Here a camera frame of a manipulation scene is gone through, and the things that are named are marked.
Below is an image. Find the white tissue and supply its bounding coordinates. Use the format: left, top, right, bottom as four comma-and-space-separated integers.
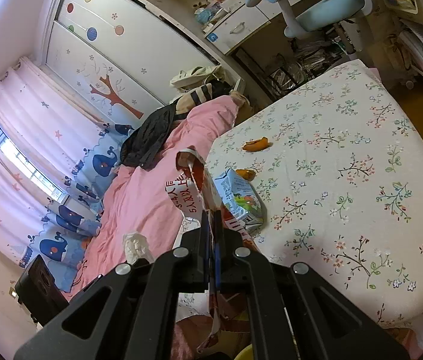
123, 232, 155, 265

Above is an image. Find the red snack bag wrapper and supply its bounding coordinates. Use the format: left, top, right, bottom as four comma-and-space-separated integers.
165, 146, 258, 358

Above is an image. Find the yellow-green trash bin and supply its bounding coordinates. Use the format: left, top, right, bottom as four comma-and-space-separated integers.
234, 344, 254, 360

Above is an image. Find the crushed white milk carton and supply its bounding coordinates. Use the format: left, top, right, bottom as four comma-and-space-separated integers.
213, 168, 264, 234

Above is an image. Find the pink duvet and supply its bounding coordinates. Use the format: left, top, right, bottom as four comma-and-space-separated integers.
64, 96, 243, 301

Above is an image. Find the black jacket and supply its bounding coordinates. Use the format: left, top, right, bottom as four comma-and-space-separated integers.
120, 103, 176, 171

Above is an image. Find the small orange peel piece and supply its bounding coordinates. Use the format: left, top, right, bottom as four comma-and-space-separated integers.
241, 136, 272, 153

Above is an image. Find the whale print blue curtain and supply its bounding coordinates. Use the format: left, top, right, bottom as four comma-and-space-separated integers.
0, 57, 132, 293

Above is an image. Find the floral white bed cloth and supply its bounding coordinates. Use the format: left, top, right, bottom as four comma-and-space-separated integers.
207, 60, 423, 330

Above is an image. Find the beige striped bag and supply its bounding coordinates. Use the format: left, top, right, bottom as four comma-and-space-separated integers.
169, 65, 234, 116

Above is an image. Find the white wardrobe with tree decal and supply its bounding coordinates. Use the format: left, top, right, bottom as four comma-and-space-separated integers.
46, 0, 214, 128

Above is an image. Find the white desk with drawers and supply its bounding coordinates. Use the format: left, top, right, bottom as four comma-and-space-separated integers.
128, 0, 347, 98

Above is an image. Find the light blue office chair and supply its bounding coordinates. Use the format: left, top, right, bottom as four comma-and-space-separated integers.
246, 0, 374, 60

